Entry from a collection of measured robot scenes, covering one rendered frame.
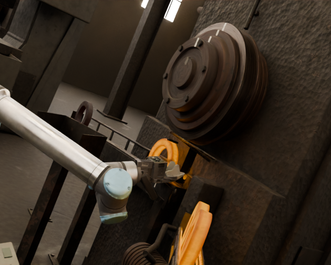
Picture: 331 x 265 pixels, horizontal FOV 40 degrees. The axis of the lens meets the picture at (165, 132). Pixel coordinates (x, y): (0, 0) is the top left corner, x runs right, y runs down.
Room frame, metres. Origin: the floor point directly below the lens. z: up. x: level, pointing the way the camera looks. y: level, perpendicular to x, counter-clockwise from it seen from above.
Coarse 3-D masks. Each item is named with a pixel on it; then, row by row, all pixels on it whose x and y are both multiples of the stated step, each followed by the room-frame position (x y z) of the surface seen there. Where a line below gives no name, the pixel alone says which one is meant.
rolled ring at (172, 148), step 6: (156, 144) 1.91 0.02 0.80; (162, 144) 1.87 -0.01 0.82; (168, 144) 1.83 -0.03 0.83; (174, 144) 1.84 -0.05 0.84; (156, 150) 1.90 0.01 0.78; (168, 150) 1.82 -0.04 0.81; (174, 150) 1.81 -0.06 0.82; (168, 156) 1.80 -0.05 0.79; (174, 156) 1.79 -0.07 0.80; (168, 162) 1.79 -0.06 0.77
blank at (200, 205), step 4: (200, 204) 1.26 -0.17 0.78; (204, 204) 1.28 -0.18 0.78; (196, 208) 1.27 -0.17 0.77; (200, 208) 1.24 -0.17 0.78; (204, 208) 1.25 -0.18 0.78; (208, 208) 1.26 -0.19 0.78; (196, 212) 1.23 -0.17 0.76; (192, 216) 1.31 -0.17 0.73; (192, 220) 1.23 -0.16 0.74; (188, 224) 1.32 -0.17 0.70; (188, 228) 1.31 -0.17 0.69; (184, 232) 1.32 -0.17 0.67; (184, 236) 1.28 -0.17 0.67; (184, 240) 1.21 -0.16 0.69
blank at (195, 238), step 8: (200, 216) 1.09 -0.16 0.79; (208, 216) 1.10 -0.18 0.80; (192, 224) 1.18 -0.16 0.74; (200, 224) 1.07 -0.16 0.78; (208, 224) 1.08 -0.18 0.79; (192, 232) 1.07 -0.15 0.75; (200, 232) 1.06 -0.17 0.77; (192, 240) 1.05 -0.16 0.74; (200, 240) 1.05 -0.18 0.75; (184, 248) 1.09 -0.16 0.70; (192, 248) 1.05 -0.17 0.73; (200, 248) 1.05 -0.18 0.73; (184, 256) 1.05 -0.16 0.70; (192, 256) 1.05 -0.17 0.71; (184, 264) 1.06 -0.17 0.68; (192, 264) 1.05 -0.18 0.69
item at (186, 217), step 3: (186, 213) 1.36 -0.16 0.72; (189, 213) 1.37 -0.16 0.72; (183, 216) 1.36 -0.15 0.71; (186, 216) 1.36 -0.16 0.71; (189, 216) 1.36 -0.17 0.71; (183, 219) 1.36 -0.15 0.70; (186, 219) 1.36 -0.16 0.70; (189, 219) 1.36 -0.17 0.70; (183, 222) 1.36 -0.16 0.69; (186, 222) 1.36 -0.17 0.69; (180, 225) 1.36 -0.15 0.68; (183, 225) 1.36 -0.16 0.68; (186, 225) 1.36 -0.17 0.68; (183, 228) 1.36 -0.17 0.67; (183, 231) 1.36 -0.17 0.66
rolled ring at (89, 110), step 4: (80, 104) 2.76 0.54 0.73; (84, 104) 2.71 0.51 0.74; (88, 104) 2.66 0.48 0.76; (80, 108) 2.74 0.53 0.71; (84, 108) 2.75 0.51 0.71; (88, 108) 2.64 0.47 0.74; (92, 108) 2.66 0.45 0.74; (76, 112) 2.77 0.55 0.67; (80, 112) 2.75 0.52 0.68; (88, 112) 2.63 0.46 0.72; (92, 112) 2.65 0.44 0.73; (76, 116) 2.75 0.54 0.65; (80, 116) 2.76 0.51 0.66; (88, 116) 2.62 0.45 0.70; (76, 120) 2.73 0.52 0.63; (80, 120) 2.75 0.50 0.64; (84, 120) 2.63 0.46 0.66; (88, 120) 2.63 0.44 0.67; (84, 124) 2.62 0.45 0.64; (88, 124) 2.63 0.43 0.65
